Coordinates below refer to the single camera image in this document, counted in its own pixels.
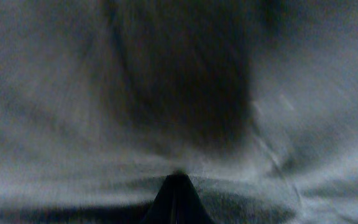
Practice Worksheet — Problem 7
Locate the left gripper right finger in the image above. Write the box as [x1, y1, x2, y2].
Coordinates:
[175, 174, 214, 224]

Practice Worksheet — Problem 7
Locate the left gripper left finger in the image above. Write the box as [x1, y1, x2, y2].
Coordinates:
[140, 175, 177, 224]

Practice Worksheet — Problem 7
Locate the dark green t-shirt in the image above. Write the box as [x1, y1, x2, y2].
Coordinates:
[0, 1, 358, 223]

